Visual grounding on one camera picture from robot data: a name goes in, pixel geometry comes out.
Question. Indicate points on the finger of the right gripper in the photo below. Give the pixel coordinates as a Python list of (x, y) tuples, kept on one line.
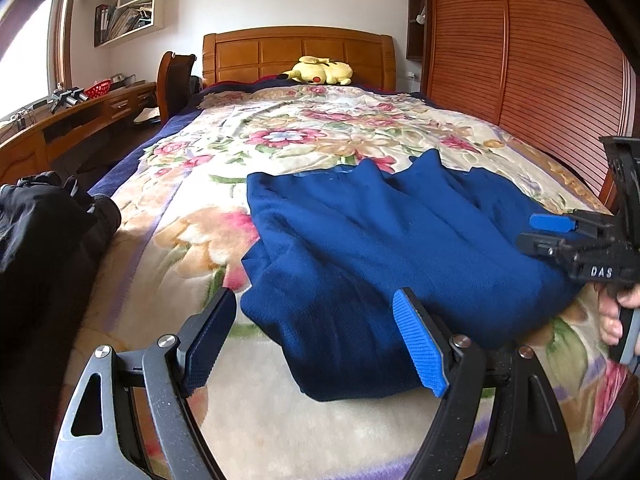
[(567, 245), (555, 222)]

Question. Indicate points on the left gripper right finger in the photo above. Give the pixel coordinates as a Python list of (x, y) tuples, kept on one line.
[(526, 438)]

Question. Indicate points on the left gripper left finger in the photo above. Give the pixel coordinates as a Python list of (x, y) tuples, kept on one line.
[(100, 436)]

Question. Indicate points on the navy blue suit jacket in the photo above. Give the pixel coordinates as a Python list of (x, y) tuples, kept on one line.
[(337, 247)]

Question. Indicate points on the black folded clothes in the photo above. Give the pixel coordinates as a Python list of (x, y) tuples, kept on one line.
[(54, 235)]

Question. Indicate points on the person right hand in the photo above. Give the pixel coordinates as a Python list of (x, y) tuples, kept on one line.
[(611, 329)]

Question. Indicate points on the wooden slatted wardrobe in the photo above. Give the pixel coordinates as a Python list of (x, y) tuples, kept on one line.
[(546, 71)]

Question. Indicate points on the floral bed blanket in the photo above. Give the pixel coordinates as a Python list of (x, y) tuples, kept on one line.
[(186, 226)]

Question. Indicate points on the wooden desk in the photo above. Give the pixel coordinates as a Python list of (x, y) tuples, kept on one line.
[(34, 149)]

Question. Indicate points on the yellow Pikachu plush toy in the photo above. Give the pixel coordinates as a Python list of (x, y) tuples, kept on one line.
[(312, 70)]

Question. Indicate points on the black binoculars on desk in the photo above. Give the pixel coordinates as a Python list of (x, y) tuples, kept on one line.
[(67, 97)]

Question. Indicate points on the red basket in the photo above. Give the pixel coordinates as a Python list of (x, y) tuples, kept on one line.
[(100, 88)]

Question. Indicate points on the wooden chair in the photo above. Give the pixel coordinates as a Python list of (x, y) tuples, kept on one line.
[(173, 88)]

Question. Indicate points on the wooden bed headboard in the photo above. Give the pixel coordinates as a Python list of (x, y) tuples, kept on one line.
[(247, 55)]

